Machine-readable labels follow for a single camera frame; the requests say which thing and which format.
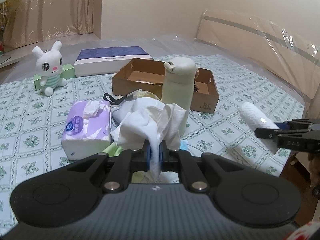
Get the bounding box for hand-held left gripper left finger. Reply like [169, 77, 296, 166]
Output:
[64, 140, 152, 193]

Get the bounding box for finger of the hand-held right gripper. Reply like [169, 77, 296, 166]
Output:
[274, 120, 313, 131]
[254, 127, 283, 139]

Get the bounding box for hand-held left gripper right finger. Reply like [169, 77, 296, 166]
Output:
[159, 140, 248, 193]

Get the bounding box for white towel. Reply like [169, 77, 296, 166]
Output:
[240, 102, 282, 154]

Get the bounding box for blue face mask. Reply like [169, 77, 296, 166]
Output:
[179, 139, 200, 153]

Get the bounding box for white cloth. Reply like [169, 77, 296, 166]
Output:
[111, 97, 188, 183]

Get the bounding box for light green cloth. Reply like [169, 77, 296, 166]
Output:
[101, 144, 124, 157]

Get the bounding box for cream fluffy cloth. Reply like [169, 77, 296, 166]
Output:
[132, 89, 158, 101]

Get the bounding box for brown cardboard box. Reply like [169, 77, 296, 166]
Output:
[111, 57, 220, 115]

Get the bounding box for black strap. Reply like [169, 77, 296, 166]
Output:
[103, 93, 137, 112]

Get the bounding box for purple tissue pack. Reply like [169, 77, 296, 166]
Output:
[61, 99, 112, 161]

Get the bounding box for cream thermos bottle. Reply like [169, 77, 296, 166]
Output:
[161, 57, 198, 136]

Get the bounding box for plastic wrapped headboard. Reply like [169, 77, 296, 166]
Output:
[195, 9, 320, 103]

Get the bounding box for red patterned cloth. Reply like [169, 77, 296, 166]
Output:
[286, 219, 320, 240]

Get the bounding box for blue and white flat box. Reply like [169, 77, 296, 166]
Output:
[74, 46, 154, 78]

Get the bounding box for floral printed tablecloth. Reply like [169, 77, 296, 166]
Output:
[0, 54, 307, 215]

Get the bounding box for light green box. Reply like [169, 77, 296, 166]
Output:
[34, 64, 75, 91]

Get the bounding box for white rabbit plush toy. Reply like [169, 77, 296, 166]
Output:
[32, 41, 68, 97]

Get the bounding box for beige curtain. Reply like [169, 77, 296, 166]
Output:
[2, 0, 103, 48]

